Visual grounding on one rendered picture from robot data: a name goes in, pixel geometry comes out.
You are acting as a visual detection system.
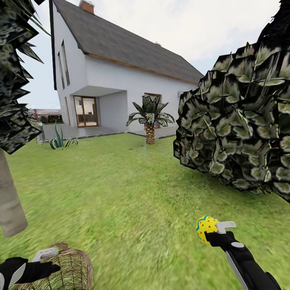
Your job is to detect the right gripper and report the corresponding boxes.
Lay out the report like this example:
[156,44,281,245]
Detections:
[204,231,235,248]

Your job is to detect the easter egg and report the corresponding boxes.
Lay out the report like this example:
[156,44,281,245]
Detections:
[196,216,219,244]

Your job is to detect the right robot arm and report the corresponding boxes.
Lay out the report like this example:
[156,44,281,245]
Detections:
[204,221,282,290]

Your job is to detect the wicker basket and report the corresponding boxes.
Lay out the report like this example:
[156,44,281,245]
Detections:
[11,241,93,290]

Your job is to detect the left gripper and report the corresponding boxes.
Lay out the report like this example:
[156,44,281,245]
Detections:
[24,260,62,284]

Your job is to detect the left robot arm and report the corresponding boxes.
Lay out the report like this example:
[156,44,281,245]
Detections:
[0,248,62,290]

